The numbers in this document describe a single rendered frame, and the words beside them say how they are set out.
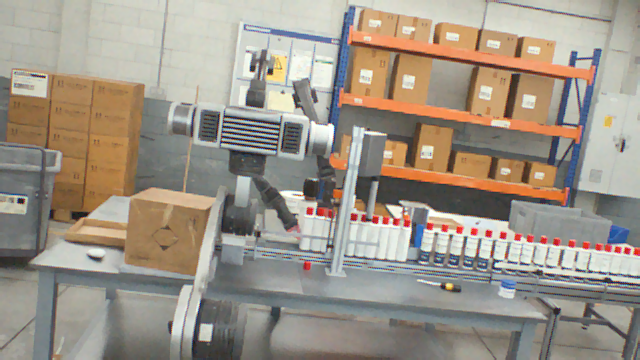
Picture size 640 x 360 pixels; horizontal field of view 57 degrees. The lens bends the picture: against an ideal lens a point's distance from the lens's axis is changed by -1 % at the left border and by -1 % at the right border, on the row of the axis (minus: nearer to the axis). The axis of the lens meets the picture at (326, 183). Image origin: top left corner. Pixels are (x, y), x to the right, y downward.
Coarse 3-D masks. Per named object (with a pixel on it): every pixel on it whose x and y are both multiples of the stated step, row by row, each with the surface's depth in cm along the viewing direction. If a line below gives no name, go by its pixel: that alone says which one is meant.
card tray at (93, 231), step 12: (72, 228) 263; (84, 228) 276; (96, 228) 279; (108, 228) 282; (120, 228) 283; (72, 240) 256; (84, 240) 256; (96, 240) 257; (108, 240) 258; (120, 240) 258
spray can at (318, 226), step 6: (318, 210) 278; (324, 210) 279; (318, 216) 278; (318, 222) 278; (324, 222) 280; (318, 228) 278; (312, 234) 280; (318, 234) 279; (312, 240) 280; (318, 240) 279; (312, 246) 280; (318, 246) 280
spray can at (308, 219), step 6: (306, 210) 278; (312, 210) 277; (306, 216) 277; (312, 216) 278; (306, 222) 277; (312, 222) 278; (306, 228) 277; (312, 228) 279; (300, 240) 279; (306, 240) 278; (300, 246) 279; (306, 246) 279
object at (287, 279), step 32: (256, 224) 335; (64, 256) 236; (448, 256) 330; (224, 288) 232; (256, 288) 234; (288, 288) 240; (320, 288) 245; (352, 288) 252; (384, 288) 258; (416, 288) 265; (480, 288) 279; (544, 320) 250
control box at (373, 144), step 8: (368, 136) 258; (376, 136) 261; (384, 136) 269; (368, 144) 258; (376, 144) 263; (384, 144) 271; (368, 152) 258; (376, 152) 265; (384, 152) 272; (360, 160) 260; (368, 160) 259; (376, 160) 266; (360, 168) 260; (368, 168) 260; (376, 168) 268; (360, 176) 261; (368, 176) 262
